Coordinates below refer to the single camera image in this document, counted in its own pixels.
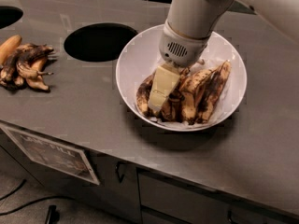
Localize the long spotted banana centre right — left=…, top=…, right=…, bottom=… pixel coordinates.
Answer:
left=179, top=68, right=216, bottom=125

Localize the leftmost spotted banana in bowl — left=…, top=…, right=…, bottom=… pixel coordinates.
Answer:
left=136, top=75, right=153, bottom=117

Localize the rightmost dark banana in bowl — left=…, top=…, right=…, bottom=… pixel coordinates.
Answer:
left=196, top=61, right=231, bottom=124

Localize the white bowl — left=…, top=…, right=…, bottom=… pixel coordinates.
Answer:
left=116, top=25, right=247, bottom=132

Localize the dark curved banana on counter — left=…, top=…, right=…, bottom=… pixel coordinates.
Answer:
left=16, top=45, right=53, bottom=79

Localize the black object on floor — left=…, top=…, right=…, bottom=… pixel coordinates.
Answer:
left=45, top=205, right=60, bottom=224

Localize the framed landfill sign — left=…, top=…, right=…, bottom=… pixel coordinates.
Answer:
left=1, top=126, right=100, bottom=185

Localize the black cabinet door handle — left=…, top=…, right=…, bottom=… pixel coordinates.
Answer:
left=115, top=161, right=127, bottom=183

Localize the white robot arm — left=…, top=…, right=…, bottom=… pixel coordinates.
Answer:
left=149, top=0, right=299, bottom=111

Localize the yellow brown banana on counter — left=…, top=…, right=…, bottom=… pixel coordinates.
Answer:
left=26, top=57, right=50, bottom=91

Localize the dark banana on counter left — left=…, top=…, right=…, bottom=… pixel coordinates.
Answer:
left=0, top=43, right=35, bottom=90

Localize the middle yellow banana in bowl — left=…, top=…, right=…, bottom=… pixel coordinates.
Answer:
left=161, top=100, right=176, bottom=121

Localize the grey cabinet drawer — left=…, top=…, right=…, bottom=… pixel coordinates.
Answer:
left=138, top=172, right=299, bottom=224

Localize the black floor cable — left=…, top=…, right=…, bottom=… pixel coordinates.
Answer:
left=0, top=178, right=75, bottom=217

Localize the yellow banana far left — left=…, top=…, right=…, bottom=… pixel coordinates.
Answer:
left=0, top=35, right=22, bottom=64

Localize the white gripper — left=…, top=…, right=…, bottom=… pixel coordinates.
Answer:
left=148, top=20, right=209, bottom=112

